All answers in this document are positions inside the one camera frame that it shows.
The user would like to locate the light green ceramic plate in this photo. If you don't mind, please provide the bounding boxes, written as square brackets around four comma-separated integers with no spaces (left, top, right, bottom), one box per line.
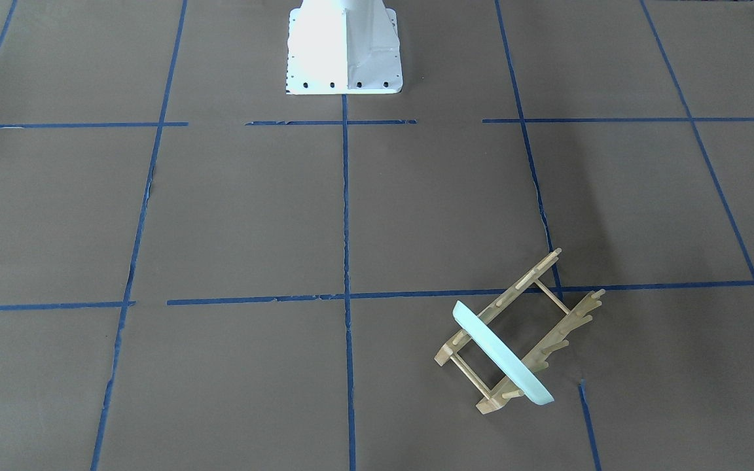
[452,301,554,406]

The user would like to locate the wooden dish rack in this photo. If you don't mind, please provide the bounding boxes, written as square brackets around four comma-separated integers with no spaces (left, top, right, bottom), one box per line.
[434,248,605,414]

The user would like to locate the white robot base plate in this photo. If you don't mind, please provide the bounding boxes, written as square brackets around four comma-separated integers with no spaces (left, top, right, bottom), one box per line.
[285,1,404,96]

